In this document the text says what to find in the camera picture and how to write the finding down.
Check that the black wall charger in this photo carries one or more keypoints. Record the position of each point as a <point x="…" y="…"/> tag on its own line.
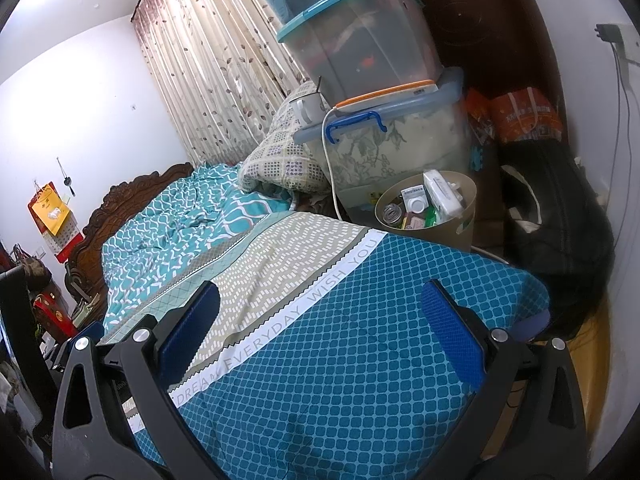
<point x="609" y="32"/>

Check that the storage box with teal lid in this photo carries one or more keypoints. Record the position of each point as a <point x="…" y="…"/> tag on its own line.
<point x="360" y="42"/>

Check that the carved wooden headboard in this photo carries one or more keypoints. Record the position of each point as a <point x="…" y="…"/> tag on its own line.
<point x="110" y="225"/>

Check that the leaf patterned curtain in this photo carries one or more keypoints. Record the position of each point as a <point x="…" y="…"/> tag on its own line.
<point x="215" y="70"/>

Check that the white board with orange edge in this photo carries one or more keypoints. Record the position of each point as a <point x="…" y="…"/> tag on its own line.
<point x="385" y="96"/>

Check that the brown handbag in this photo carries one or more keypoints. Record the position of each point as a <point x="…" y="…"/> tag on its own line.
<point x="30" y="265"/>

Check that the black bag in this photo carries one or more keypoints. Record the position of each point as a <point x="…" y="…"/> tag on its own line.
<point x="560" y="225"/>

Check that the teal white patterned quilt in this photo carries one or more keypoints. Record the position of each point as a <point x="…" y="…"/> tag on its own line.
<point x="190" y="215"/>

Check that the brown small box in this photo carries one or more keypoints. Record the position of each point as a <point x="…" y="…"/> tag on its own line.
<point x="412" y="221"/>

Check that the white mug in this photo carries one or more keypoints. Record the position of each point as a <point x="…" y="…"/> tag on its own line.
<point x="309" y="106"/>

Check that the orange plastic bag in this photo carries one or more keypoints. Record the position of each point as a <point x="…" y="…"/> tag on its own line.
<point x="525" y="112"/>

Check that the brown wooden wardrobe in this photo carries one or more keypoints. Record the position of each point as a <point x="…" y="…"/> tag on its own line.
<point x="490" y="25"/>

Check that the glass jar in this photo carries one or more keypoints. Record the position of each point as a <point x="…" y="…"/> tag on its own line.
<point x="392" y="214"/>

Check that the red yellow wall calendar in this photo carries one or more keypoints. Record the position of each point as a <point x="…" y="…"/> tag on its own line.
<point x="50" y="215"/>

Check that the teal patterned bed sheet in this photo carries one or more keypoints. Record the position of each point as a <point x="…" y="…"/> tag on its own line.
<point x="350" y="335"/>

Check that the grey patterned pillow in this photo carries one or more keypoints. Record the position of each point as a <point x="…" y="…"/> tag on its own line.
<point x="282" y="155"/>

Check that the red gift bag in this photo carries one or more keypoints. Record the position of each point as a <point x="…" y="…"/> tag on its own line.
<point x="52" y="316"/>

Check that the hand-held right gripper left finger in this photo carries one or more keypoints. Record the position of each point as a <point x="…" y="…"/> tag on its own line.
<point x="192" y="330"/>

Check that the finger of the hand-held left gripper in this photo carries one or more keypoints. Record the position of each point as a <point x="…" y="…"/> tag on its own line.
<point x="89" y="332"/>

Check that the beige waste bin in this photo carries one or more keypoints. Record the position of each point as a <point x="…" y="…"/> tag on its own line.
<point x="457" y="227"/>

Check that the round white bottle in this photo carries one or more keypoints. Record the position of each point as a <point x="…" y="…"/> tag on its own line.
<point x="416" y="206"/>

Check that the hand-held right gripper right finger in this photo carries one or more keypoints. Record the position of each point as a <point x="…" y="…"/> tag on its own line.
<point x="452" y="332"/>

